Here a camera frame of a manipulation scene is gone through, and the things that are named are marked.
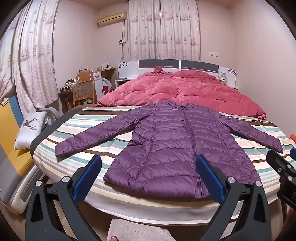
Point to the beige wall air conditioner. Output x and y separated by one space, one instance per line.
112 19

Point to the bed with striped sheet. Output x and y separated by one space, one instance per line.
81 126

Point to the white grey headboard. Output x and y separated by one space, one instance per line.
159 63

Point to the orange object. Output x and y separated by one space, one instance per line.
294 137

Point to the ship print side curtain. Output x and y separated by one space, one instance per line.
30 58

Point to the purple puffer jacket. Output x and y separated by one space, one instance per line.
175 148

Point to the white plastic frame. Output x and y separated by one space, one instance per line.
23 192

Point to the white wall socket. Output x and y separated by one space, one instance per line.
214 53

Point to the black box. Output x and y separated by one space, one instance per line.
67 88

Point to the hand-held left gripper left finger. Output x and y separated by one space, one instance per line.
89 173

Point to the dark wooden desk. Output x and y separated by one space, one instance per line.
66 98

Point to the white bedside nightstand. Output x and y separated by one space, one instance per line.
120 82

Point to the ship print window curtain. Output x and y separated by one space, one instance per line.
164 30

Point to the grey padded seat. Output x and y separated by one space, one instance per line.
52 115

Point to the white wall control panel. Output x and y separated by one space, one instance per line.
121 42

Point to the red comforter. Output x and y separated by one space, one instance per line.
175 90

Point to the wooden shelf unit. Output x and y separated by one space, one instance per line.
109 75

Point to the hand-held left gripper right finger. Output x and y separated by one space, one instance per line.
210 179

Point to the white power strip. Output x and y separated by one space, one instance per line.
107 67

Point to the deer print pillow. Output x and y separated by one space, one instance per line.
30 129

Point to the white drawer cabinet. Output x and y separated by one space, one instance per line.
100 87

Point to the folded wooden board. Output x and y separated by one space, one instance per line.
85 76

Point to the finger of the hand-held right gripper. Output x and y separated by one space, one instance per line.
278 162

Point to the white plastic bag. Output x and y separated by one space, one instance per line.
106 83

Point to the wicker back wooden chair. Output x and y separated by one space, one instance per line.
83 91

